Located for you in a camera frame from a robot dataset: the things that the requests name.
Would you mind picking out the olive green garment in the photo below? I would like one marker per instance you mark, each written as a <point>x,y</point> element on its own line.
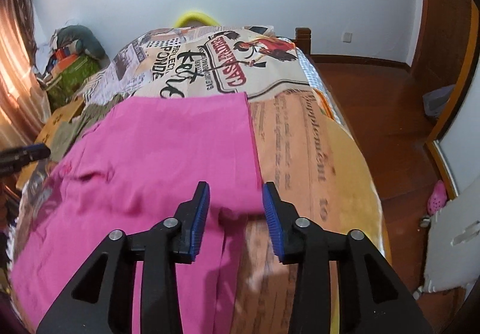
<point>69,133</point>

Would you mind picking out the newspaper print bed cover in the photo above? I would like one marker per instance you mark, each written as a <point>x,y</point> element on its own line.
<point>301,146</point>

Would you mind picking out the wooden bed post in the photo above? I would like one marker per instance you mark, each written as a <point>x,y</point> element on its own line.
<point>303,39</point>

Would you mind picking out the wooden wardrobe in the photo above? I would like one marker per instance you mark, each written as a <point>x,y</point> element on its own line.
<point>447,47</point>

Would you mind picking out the orange striped curtain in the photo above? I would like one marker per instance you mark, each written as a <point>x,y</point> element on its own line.
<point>24,104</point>

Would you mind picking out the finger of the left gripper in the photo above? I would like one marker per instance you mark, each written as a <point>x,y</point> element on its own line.
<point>13,160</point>

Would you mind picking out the pink slipper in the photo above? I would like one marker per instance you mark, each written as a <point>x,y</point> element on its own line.
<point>438,198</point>

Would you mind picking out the grey plush toy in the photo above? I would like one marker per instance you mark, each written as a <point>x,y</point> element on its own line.
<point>80,39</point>

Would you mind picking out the yellow curved headboard cushion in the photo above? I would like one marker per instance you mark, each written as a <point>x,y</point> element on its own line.
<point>195,17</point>

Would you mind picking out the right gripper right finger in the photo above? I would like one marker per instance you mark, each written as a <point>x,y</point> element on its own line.
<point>347,267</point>

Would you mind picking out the white foam board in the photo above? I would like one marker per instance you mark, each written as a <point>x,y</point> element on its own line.
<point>452,255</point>

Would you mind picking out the grey bin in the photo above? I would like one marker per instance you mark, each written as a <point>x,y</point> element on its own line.
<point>434,102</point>

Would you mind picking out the white wall socket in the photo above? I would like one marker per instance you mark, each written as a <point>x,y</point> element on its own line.
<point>347,37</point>

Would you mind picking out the pink pants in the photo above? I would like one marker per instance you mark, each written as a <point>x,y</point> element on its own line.
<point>129,172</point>

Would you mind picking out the green storage box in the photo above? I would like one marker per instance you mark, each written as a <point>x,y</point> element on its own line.
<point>62,89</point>

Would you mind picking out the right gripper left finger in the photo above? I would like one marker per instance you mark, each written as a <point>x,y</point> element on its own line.
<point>100,296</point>

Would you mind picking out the yellow paw print blanket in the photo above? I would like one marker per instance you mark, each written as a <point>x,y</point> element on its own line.
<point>61,115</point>

